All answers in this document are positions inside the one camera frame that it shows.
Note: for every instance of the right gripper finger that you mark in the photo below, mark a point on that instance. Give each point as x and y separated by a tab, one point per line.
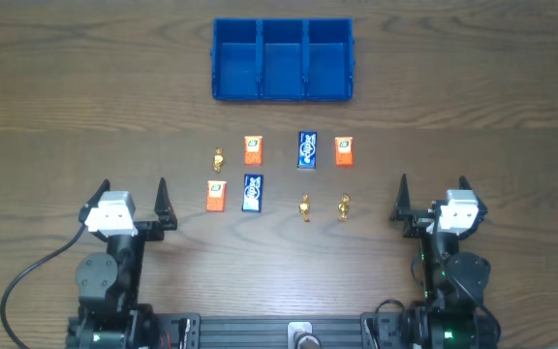
401	203
465	183

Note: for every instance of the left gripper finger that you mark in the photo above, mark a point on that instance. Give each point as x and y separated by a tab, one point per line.
96	196
164	208

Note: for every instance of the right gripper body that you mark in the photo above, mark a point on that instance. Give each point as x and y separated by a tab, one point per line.
418	223

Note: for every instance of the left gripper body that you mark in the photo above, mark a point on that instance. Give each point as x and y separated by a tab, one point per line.
149	230

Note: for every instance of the orange candy box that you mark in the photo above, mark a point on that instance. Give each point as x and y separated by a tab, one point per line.
253	152
216	199
344	154

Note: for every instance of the blue candy pack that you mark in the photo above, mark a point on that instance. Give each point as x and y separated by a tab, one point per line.
252	194
307	150

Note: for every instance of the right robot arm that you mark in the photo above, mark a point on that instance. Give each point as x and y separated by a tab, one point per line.
468	274

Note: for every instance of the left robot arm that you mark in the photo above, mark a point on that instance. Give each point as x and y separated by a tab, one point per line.
124	262

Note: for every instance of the gold wrapped candy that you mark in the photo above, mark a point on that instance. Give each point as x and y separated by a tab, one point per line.
304	207
343	207
218	160

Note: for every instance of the blue tray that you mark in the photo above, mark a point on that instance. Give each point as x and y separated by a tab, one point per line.
283	72

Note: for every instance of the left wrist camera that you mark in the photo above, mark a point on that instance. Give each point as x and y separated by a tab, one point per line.
112	213

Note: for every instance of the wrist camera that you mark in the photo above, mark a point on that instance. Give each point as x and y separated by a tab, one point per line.
458	211
112	213

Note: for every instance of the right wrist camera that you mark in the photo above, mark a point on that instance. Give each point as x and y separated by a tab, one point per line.
458	211

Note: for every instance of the mounting rail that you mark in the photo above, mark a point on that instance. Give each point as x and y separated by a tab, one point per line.
250	332

